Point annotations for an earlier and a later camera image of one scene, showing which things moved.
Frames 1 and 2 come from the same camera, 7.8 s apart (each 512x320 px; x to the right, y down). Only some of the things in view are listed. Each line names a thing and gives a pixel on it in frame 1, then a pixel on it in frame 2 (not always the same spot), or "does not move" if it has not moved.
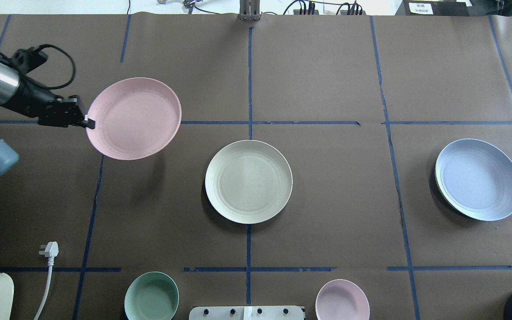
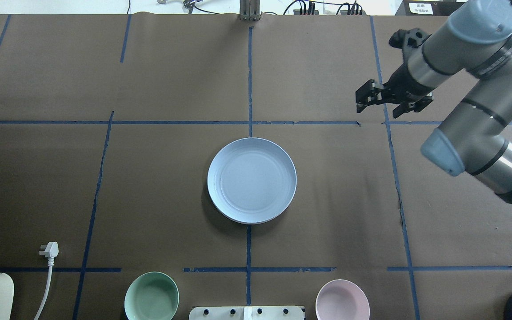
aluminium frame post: (249, 10) does not move
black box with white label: (434, 8) does not move
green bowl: (152, 295) does not move
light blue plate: (478, 180) to (252, 181)
